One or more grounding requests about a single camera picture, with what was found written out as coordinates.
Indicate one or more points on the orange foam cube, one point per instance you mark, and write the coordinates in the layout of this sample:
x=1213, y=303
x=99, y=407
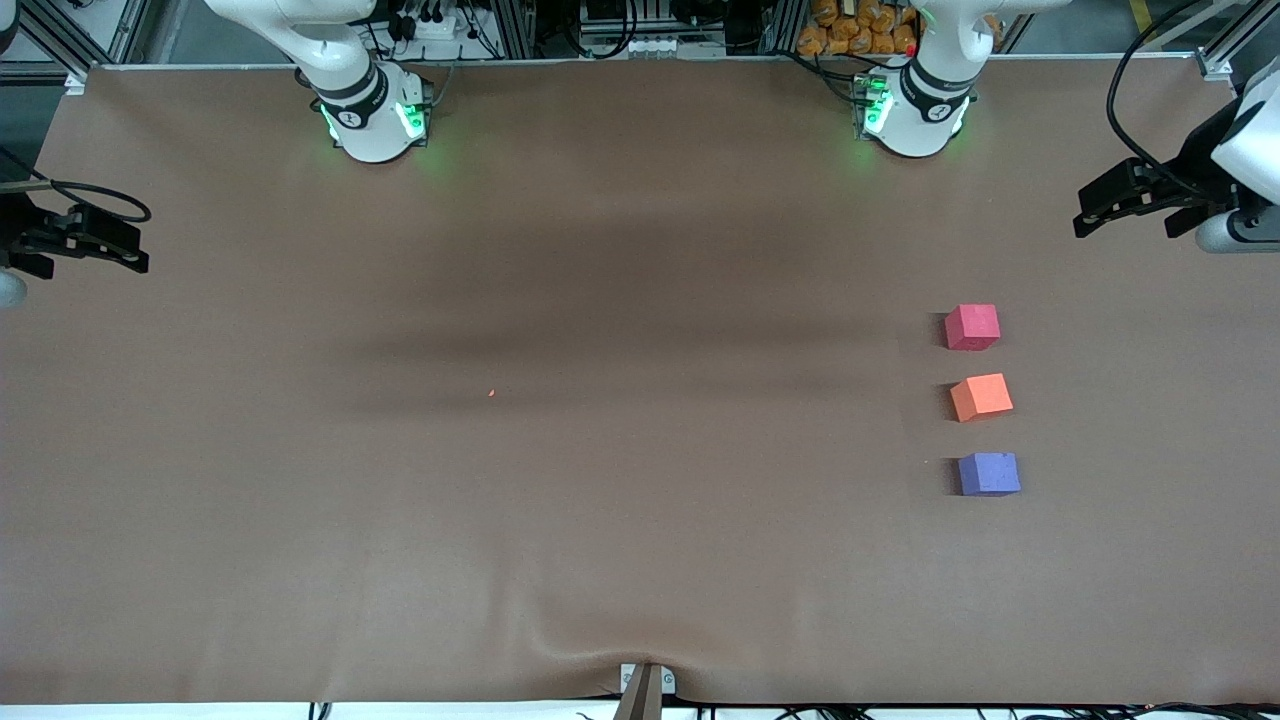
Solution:
x=982, y=395

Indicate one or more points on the purple foam cube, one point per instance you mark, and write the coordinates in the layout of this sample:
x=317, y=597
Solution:
x=988, y=472

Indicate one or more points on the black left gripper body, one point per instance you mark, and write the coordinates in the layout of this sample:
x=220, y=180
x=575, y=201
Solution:
x=1197, y=157

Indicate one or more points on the red foam cube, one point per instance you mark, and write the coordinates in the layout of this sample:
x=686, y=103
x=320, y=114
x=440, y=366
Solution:
x=972, y=327

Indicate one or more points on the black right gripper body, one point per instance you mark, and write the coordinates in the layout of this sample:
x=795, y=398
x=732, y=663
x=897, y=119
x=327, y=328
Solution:
x=14, y=232

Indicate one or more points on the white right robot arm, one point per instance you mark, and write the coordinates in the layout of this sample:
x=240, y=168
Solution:
x=370, y=120

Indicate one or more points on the brown table mat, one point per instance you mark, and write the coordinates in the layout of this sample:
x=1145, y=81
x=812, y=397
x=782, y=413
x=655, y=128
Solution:
x=640, y=520

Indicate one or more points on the tapered grey post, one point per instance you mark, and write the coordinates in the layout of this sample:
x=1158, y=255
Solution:
x=643, y=700

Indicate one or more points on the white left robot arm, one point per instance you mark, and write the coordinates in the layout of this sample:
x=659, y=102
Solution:
x=925, y=110

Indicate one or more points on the metal clamp bracket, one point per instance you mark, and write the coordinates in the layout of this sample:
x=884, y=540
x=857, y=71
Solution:
x=627, y=682

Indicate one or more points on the white power strip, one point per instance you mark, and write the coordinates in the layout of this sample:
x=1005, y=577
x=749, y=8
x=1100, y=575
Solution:
x=440, y=28

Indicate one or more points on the metal corner clamp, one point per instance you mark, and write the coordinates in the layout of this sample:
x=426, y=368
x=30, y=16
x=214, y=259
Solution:
x=1215, y=66
x=77, y=83

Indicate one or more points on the aluminium frame profile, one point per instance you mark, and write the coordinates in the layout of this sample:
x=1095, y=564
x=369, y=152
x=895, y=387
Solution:
x=1225, y=50
x=512, y=30
x=62, y=47
x=785, y=28

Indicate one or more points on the pile of orange objects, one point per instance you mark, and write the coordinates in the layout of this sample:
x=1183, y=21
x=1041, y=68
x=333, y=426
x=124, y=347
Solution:
x=850, y=30

